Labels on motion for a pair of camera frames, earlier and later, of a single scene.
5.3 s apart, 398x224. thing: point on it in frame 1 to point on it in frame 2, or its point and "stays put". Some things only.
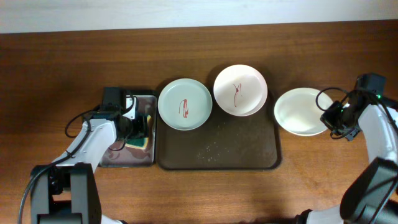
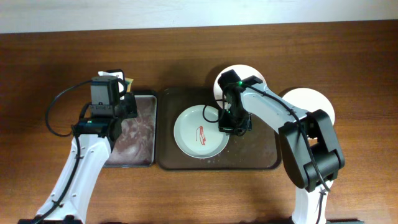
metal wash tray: (132, 157) stays put
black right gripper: (329, 115) to (234, 127)
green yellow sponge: (138, 142) to (129, 81)
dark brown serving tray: (225, 142) stays put
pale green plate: (184, 104) to (198, 137)
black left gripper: (138, 126) to (129, 106)
